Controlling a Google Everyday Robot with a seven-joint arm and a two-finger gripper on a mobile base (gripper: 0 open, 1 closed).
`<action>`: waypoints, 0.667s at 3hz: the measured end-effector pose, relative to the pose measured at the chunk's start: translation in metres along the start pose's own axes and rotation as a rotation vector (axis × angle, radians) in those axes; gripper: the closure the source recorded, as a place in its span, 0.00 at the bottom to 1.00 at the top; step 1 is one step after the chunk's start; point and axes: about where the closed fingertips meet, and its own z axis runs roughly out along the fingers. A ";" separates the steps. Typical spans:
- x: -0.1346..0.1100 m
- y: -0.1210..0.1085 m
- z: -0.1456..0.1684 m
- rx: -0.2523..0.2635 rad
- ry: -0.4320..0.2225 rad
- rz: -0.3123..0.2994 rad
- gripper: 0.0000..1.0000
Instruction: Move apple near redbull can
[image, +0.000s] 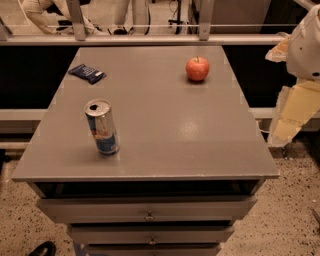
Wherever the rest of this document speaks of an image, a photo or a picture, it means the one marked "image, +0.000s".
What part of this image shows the red apple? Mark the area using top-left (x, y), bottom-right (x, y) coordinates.
top-left (185, 56), bottom-right (210, 82)

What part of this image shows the redbull can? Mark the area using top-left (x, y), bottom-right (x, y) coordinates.
top-left (84, 98), bottom-right (119, 155)

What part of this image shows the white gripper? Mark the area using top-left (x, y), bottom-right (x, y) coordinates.
top-left (265, 5), bottom-right (320, 147)

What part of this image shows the metal railing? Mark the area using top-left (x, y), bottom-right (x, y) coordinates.
top-left (0, 0), bottom-right (285, 46)

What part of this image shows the dark blue snack packet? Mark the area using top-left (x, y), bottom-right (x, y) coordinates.
top-left (68, 64), bottom-right (106, 85)

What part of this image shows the person in background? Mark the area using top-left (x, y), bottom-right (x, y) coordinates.
top-left (21, 0), bottom-right (108, 36)

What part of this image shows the black shoe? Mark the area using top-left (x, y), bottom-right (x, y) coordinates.
top-left (28, 241), bottom-right (56, 256)

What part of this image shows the grey drawer cabinet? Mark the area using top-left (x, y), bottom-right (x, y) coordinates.
top-left (13, 46), bottom-right (279, 256)

